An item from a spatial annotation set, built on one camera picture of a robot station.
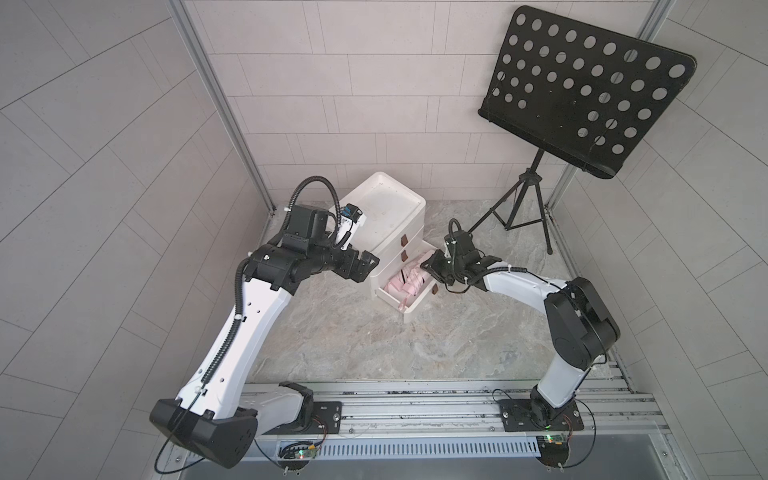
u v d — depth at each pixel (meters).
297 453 0.66
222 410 0.36
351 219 0.58
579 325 0.46
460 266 0.71
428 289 0.87
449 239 0.71
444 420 0.72
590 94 0.65
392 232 0.79
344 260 0.59
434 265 0.81
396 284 0.91
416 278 0.86
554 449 0.68
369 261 0.59
